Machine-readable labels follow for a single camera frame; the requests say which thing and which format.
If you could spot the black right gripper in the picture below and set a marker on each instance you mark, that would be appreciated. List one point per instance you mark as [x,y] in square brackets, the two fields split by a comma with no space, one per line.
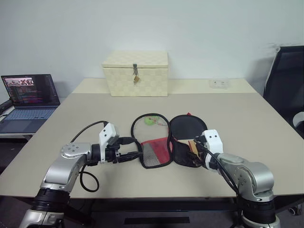
[203,152]

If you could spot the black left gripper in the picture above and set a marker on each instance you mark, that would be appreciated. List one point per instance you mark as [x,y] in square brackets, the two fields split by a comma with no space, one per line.
[112,152]

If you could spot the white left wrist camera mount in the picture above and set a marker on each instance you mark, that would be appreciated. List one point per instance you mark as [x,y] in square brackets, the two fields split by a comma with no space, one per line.
[107,134]

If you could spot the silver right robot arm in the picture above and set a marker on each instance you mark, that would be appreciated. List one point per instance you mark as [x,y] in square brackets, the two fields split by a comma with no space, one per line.
[256,175]

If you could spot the small green round object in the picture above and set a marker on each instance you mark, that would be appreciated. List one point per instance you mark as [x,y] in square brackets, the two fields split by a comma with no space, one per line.
[149,121]

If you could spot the black rectangular floor bar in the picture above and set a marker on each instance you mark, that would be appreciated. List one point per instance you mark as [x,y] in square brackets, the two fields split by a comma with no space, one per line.
[156,220]

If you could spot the cream woven lidded box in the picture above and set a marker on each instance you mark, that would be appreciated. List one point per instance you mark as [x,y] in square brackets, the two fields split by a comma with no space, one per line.
[135,80]

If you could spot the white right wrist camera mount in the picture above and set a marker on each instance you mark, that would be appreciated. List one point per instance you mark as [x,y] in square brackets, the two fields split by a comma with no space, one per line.
[213,141]

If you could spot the black table frame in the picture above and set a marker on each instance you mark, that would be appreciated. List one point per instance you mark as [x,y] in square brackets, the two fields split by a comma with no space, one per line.
[154,204]

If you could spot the open blue-grey laptop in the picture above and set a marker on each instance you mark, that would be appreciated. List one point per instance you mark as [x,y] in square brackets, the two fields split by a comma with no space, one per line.
[28,111]

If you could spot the black mesh office chair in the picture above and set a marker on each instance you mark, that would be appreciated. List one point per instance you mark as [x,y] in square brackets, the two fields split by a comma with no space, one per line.
[282,78]

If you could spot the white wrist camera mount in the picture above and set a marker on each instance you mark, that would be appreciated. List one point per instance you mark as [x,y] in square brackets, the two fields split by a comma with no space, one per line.
[213,141]
[107,134]

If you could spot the small brass padlock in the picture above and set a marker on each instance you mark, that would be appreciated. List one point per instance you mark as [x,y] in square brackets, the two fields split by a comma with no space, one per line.
[136,79]

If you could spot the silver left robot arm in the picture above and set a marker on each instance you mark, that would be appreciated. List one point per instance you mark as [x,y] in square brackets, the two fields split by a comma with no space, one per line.
[61,171]

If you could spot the black red mesh paddle case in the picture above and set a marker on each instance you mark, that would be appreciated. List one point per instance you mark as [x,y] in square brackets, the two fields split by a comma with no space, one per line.
[154,152]

